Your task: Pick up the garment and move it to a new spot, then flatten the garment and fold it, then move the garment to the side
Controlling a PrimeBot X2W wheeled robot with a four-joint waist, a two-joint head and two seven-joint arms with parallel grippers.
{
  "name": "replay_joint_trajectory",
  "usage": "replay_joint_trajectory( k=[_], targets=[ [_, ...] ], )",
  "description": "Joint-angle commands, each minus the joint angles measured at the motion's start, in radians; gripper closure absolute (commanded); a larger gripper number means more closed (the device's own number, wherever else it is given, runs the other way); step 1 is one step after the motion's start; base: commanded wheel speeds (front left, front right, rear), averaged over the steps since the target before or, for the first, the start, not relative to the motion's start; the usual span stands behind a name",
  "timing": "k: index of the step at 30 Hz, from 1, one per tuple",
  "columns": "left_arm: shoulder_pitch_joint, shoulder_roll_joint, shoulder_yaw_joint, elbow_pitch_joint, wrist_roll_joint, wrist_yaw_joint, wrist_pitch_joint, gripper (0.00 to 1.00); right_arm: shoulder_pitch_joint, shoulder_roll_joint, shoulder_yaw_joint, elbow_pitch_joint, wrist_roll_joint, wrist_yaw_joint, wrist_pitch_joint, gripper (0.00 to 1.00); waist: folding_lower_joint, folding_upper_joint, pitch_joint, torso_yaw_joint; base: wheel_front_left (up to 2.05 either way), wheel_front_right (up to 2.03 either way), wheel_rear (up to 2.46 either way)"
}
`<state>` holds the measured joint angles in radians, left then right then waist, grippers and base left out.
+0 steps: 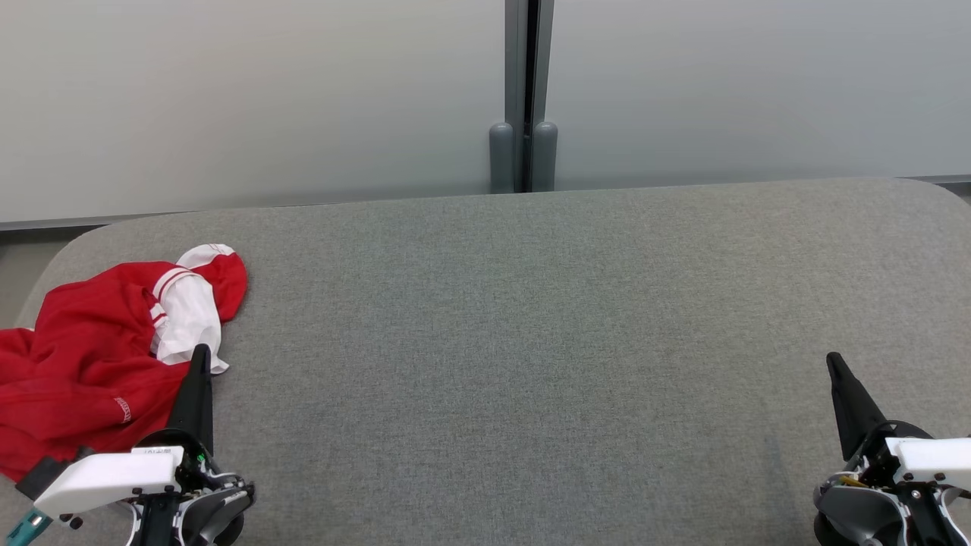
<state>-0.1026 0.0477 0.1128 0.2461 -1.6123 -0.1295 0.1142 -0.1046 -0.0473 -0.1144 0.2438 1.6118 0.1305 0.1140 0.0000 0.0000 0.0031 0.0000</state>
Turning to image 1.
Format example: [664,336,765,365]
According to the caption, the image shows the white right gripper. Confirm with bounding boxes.
[813,351,971,546]

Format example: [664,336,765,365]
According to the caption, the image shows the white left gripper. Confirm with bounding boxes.
[34,344,256,546]

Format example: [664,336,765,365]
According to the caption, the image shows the red garment with white trim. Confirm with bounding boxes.
[0,326,194,484]

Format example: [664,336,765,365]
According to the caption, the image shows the teal cable connector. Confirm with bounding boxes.
[4,508,54,546]

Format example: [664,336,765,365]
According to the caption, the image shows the grey rounded post base cap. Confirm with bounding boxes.
[489,121,517,195]
[531,121,559,193]

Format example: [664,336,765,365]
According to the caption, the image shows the grey metal partition post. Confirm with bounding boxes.
[504,0,556,194]

